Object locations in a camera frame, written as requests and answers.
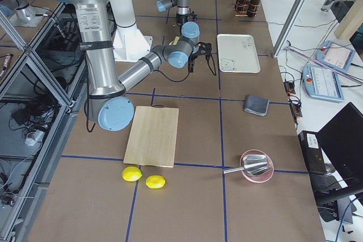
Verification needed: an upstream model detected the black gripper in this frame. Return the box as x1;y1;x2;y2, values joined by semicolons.
188;46;200;73
176;14;190;30

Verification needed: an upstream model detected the cream bear tray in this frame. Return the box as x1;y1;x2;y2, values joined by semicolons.
217;34;260;74

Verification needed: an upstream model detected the grey folded cloth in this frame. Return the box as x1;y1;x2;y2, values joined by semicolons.
243;94;269;116

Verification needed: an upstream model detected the wooden cutting board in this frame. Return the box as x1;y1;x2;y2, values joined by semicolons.
124;106;179;168

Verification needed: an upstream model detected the black power strip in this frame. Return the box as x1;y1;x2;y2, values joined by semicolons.
284;80;302;122

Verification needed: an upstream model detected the metal scoop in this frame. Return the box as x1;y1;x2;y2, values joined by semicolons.
223;154;272;177

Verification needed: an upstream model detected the whole yellow lemon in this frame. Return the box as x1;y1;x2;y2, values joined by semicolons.
121;166;142;182

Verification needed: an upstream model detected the near blue teach pendant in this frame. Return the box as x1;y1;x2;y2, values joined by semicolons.
302;65;344;103

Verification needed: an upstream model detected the blue teach pendant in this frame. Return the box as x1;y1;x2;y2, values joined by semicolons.
316;40;356;72
302;65;344;103

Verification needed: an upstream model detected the pink bowl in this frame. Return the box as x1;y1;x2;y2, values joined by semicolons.
240;149;275;183

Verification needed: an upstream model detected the far blue teach pendant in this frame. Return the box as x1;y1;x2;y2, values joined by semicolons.
316;40;356;72

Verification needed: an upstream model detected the pink grabber stick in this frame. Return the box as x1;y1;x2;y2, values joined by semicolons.
285;46;362;86

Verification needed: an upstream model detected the black box device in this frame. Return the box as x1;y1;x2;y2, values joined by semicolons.
298;130;327;175

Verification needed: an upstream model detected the black laptop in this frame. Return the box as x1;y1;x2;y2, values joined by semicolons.
315;101;363;206

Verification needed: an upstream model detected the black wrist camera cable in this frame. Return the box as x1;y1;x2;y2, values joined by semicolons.
154;42;218;83

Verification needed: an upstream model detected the white camera stand post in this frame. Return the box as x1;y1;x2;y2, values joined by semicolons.
110;0;151;62

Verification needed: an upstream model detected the copper wire bottle rack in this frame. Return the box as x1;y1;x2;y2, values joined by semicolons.
234;0;260;18

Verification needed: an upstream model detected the aluminium frame post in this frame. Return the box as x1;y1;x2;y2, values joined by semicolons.
272;0;306;58

